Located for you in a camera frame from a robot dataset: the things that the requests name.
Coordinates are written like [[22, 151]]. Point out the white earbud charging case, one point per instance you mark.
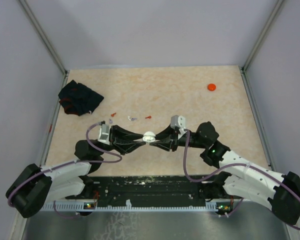
[[149, 137]]

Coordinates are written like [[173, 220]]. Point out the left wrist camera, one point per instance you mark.
[[104, 134]]

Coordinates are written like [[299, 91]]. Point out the black cloth pouch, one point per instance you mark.
[[78, 99]]

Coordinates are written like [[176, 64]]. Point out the orange earbud case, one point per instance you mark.
[[211, 87]]

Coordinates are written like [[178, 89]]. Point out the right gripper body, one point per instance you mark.
[[180, 139]]

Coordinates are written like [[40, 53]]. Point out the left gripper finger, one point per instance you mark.
[[127, 146], [121, 134]]

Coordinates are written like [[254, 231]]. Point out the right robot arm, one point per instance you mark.
[[278, 192]]

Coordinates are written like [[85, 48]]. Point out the white cable duct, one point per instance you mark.
[[82, 206]]

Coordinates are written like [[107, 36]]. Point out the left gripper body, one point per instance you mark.
[[112, 143]]

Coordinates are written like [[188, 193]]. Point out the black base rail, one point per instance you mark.
[[151, 191]]

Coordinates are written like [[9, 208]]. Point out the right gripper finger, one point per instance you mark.
[[168, 146], [167, 134]]

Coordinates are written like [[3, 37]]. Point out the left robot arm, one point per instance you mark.
[[40, 185]]

